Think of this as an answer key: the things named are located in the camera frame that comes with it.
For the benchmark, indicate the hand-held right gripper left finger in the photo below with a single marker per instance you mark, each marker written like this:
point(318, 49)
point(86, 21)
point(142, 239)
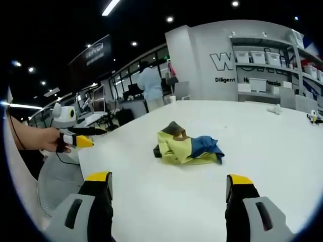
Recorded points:
point(75, 214)

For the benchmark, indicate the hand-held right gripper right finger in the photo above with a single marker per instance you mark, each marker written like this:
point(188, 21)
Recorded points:
point(255, 216)

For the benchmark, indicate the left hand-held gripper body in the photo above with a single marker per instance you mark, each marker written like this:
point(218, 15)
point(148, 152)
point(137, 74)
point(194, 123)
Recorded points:
point(64, 116)

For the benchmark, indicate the yellow and blue garment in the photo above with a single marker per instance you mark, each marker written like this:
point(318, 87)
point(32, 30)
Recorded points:
point(180, 148)

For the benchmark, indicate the person's left hand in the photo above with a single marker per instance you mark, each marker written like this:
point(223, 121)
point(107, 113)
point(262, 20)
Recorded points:
point(50, 140)

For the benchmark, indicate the dark standing screen panel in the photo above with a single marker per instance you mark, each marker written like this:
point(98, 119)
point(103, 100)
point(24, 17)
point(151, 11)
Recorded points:
point(99, 98)

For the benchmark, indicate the black computer monitor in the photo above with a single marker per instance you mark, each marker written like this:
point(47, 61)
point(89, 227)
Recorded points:
point(133, 89)

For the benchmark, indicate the dark hanging banner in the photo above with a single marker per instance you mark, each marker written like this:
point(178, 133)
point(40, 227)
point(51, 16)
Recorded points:
point(93, 51)

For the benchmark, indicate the white paper cup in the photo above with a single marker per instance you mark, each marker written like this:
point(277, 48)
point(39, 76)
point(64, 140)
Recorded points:
point(172, 99)

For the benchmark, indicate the hanging bags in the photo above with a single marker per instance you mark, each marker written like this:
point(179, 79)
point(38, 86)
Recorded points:
point(171, 75)

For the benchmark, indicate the grey chair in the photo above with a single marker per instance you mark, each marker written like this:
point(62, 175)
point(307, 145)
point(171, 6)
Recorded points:
point(181, 90)

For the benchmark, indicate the white crumpled cloth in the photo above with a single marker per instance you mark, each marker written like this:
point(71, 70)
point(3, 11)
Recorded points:
point(274, 109)

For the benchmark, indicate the spare yellow-tipped hand-held gripper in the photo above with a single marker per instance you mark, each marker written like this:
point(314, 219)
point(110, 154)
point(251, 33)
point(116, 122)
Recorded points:
point(314, 116)

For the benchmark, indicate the long ceiling light strip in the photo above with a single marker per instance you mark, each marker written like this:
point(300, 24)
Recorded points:
point(111, 7)

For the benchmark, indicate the grey metal shelf unit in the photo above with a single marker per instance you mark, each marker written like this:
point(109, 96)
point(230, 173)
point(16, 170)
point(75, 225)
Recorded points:
point(294, 75)

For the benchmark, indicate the group of white storage bins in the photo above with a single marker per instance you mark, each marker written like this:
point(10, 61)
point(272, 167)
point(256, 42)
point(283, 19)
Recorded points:
point(257, 58)

